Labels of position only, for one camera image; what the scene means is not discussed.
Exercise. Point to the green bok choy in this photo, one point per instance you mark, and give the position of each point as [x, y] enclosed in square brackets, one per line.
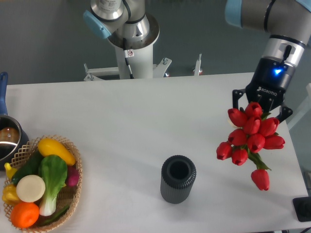
[53, 171]

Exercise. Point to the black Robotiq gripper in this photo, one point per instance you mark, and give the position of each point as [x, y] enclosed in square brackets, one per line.
[268, 87]

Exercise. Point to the dark grey ribbed vase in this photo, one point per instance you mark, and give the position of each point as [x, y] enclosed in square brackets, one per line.
[178, 174]

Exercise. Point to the small yellow gourd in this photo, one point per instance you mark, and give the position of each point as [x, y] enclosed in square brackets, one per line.
[10, 171]

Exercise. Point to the purple red radish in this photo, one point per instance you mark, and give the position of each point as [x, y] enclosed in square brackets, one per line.
[72, 176]

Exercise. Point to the orange fruit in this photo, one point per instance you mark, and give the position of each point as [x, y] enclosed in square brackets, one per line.
[24, 214]

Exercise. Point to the black device at edge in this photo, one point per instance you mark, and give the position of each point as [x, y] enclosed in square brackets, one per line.
[302, 206]

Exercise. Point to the green chili pepper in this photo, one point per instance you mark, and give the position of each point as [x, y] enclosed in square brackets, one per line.
[47, 220]

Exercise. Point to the blue handled saucepan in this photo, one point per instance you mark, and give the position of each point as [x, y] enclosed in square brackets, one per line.
[12, 136]

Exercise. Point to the red tulip bouquet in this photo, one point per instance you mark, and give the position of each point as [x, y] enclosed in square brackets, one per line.
[254, 131]

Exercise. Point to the white round radish slice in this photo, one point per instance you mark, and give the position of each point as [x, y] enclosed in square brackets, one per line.
[30, 188]

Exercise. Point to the yellow bell pepper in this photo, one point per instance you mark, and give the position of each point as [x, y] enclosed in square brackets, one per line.
[9, 195]

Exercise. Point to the yellow squash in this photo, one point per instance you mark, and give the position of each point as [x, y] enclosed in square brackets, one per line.
[48, 146]

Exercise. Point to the dark green cucumber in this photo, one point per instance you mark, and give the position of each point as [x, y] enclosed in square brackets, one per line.
[30, 167]

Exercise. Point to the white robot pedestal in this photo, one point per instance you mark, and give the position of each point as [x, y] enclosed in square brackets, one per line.
[134, 46]

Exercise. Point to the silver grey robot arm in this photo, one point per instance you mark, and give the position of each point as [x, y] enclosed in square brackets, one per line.
[287, 21]

